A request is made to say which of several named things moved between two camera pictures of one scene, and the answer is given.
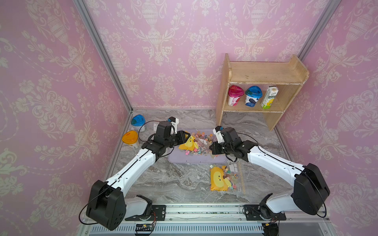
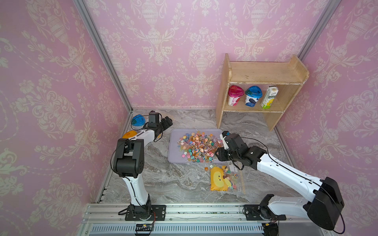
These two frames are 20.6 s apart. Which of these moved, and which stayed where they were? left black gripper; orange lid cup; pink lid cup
Moved: left black gripper
Stayed: orange lid cup; pink lid cup
